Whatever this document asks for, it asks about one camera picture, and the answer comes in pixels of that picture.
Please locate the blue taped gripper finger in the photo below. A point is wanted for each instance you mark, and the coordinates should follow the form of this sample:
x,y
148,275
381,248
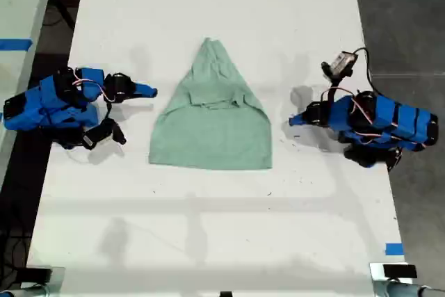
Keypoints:
x,y
146,90
299,119

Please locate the pale green T-shirt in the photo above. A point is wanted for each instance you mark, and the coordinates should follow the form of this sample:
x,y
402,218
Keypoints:
x,y
208,137

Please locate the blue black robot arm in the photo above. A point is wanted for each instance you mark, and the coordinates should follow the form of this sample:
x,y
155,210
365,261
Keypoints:
x,y
400,119
31,109

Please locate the long blue tape strip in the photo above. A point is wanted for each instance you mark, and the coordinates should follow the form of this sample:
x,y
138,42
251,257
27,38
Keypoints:
x,y
15,44

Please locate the pale side table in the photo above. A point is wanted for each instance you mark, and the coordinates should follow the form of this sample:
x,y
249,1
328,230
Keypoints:
x,y
17,5

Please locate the short blue tape strip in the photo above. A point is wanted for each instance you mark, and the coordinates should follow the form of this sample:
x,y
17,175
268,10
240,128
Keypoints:
x,y
394,249

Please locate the small black box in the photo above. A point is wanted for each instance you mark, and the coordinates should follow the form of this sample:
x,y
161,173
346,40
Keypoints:
x,y
400,271
34,273

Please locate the small black edge clip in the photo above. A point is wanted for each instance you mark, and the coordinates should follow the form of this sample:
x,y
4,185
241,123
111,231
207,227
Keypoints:
x,y
226,294

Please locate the grey metal pipe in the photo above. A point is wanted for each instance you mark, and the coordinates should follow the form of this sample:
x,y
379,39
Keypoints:
x,y
410,290
24,291

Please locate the black camera stalk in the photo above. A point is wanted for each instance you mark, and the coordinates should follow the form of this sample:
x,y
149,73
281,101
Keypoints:
x,y
108,111
333,90

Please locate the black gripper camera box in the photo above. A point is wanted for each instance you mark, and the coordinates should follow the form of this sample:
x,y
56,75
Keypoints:
x,y
99,135
340,63

